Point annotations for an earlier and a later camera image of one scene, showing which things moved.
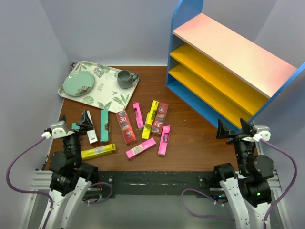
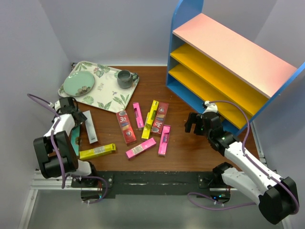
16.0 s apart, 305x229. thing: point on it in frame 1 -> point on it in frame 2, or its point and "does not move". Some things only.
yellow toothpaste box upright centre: [147, 128] does not move
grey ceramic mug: [125, 78] does not move
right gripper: [222, 130] -> [193, 119]
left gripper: [86, 124] -> [81, 117]
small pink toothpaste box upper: [138, 116] does not move
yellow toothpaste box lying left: [89, 153] does not move
